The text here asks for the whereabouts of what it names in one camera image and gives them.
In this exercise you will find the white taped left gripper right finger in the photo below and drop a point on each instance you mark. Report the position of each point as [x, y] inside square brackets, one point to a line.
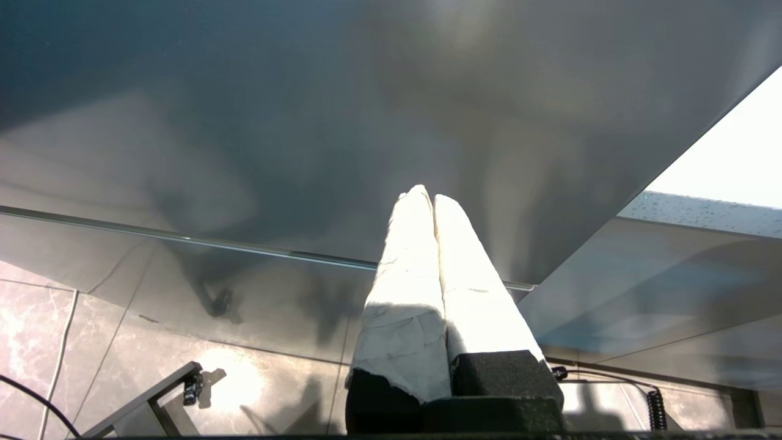
[476, 293]

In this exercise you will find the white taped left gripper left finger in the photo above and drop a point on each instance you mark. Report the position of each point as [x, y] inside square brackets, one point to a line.
[403, 287]

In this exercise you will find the grey base cabinet front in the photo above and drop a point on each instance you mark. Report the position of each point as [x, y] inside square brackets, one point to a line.
[660, 287]

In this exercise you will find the grey tall cabinet door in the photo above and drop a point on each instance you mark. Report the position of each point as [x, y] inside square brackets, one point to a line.
[275, 122]

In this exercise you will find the chrome cabinet trim strip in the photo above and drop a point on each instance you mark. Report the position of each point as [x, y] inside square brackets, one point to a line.
[183, 237]

